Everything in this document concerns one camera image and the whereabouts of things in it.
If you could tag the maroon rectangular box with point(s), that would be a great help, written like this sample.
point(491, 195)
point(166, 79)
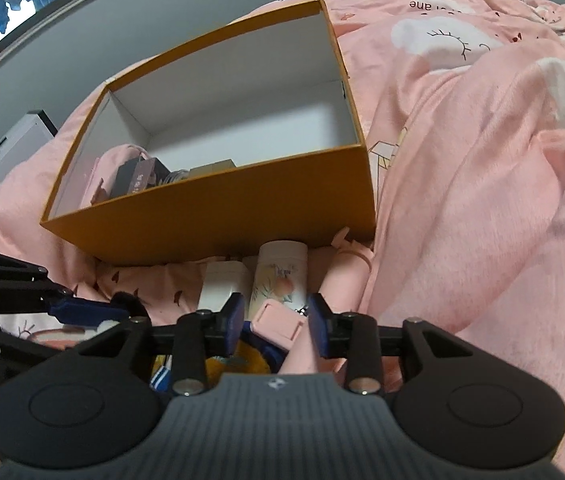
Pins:
point(141, 180)

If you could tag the white and blue packet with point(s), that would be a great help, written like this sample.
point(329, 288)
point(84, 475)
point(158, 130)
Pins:
point(161, 379)

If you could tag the gold cardboard box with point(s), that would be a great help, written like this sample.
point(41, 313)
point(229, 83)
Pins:
point(212, 167)

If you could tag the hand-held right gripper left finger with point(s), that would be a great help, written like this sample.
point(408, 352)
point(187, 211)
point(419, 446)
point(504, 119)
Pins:
point(235, 317)

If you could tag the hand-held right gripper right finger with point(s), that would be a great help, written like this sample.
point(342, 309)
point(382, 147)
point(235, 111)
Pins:
point(318, 325)

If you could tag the white small bottle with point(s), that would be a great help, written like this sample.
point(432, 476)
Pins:
point(222, 285)

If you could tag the black rectangular box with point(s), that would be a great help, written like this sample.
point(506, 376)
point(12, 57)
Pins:
point(123, 177)

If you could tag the orange cardboard box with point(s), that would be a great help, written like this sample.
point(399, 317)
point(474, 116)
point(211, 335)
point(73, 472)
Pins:
point(212, 220)

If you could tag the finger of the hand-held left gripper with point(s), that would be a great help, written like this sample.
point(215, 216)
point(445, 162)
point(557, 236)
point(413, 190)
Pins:
point(17, 345)
point(82, 311)

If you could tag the wall television screen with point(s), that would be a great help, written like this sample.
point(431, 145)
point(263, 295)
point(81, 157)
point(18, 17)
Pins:
point(37, 0)

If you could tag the white cabinet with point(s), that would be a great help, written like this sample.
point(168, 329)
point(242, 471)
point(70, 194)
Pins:
point(12, 155)

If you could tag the pink fabric pouch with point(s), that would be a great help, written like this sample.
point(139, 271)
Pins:
point(112, 160)

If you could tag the white tumbler with peach print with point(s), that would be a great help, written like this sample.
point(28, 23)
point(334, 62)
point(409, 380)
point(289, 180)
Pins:
point(277, 270)

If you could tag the pink printed blanket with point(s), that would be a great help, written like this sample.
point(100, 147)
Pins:
point(462, 185)

